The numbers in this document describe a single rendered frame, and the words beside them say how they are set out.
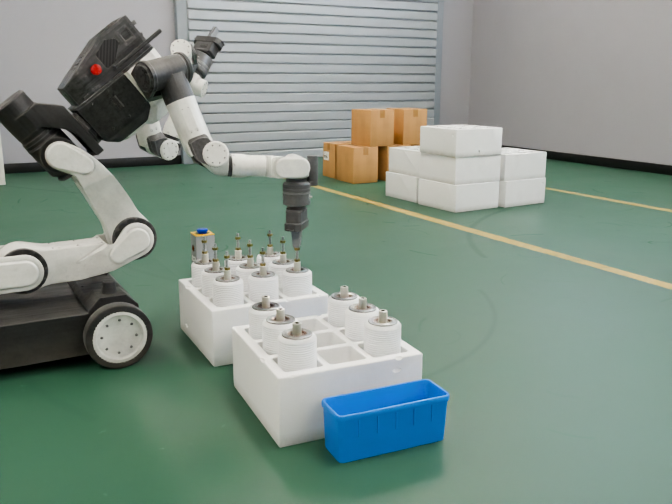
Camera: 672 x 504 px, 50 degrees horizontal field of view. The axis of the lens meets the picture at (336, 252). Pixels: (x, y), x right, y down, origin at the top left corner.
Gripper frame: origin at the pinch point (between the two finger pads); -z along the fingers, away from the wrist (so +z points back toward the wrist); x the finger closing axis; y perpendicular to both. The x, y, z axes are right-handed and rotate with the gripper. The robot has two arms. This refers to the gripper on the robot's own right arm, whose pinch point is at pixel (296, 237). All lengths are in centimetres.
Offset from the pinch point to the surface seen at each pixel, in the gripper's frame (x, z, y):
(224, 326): 23.6, -23.4, -16.1
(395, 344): 46, -16, 39
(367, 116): -377, 19, -50
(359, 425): 69, -27, 35
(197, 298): 14.3, -18.4, -28.8
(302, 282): 3.7, -13.7, 2.9
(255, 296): 12.2, -16.9, -10.1
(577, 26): -586, 103, 127
